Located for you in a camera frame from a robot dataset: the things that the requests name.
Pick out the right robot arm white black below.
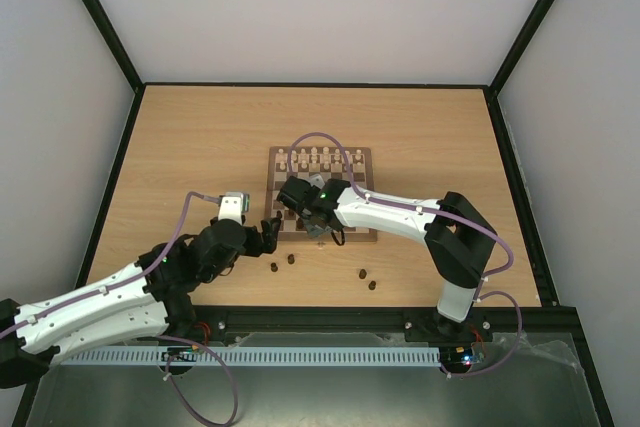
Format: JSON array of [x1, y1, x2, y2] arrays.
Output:
[[276, 176, 497, 339]]

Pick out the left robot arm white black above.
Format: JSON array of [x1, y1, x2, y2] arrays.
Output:
[[1, 218, 281, 389]]

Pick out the white chess piece row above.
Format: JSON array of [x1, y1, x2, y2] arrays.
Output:
[[269, 146, 372, 174]]

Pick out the wooden chess board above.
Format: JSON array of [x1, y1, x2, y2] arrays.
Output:
[[262, 146, 379, 245]]

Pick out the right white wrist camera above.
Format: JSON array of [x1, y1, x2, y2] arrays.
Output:
[[308, 173, 325, 190]]

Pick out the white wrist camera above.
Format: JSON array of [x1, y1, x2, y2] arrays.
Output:
[[218, 191, 250, 225], [308, 173, 325, 190]]

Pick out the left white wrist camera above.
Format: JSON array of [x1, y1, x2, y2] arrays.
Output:
[[218, 191, 250, 225]]

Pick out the grey slotted cable duct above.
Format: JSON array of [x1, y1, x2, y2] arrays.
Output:
[[63, 346, 441, 368]]

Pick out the black aluminium frame rail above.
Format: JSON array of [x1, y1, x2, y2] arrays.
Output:
[[49, 304, 581, 343]]

